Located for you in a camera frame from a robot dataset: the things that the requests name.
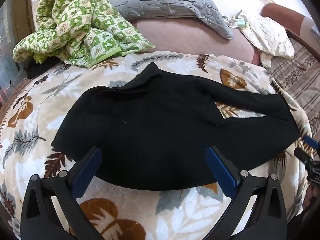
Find brown padded headboard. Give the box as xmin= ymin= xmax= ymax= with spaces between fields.
xmin=260 ymin=3 xmax=320 ymax=63

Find beige striped sheet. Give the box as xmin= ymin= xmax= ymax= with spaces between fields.
xmin=266 ymin=37 xmax=320 ymax=140

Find green patterned quilt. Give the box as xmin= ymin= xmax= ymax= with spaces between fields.
xmin=12 ymin=0 xmax=156 ymax=68

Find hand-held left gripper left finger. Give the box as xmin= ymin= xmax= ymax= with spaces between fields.
xmin=20 ymin=146 xmax=104 ymax=240

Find small black cloth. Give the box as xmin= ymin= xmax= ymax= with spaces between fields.
xmin=25 ymin=57 xmax=60 ymax=79

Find grey quilted pillow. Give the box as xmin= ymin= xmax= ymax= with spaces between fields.
xmin=109 ymin=0 xmax=234 ymax=40

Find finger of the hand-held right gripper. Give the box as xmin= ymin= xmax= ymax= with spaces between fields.
xmin=294 ymin=147 xmax=315 ymax=165
xmin=301 ymin=135 xmax=320 ymax=155

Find pink bed sheet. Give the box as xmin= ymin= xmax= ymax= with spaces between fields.
xmin=131 ymin=17 xmax=262 ymax=65

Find leaf print blanket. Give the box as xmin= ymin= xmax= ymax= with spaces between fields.
xmin=0 ymin=51 xmax=314 ymax=240

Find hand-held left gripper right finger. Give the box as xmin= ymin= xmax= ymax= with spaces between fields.
xmin=204 ymin=146 xmax=287 ymax=240

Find black pants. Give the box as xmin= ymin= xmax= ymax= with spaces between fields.
xmin=51 ymin=62 xmax=300 ymax=191

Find cream patterned cloth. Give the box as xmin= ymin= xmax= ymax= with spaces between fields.
xmin=240 ymin=11 xmax=295 ymax=68

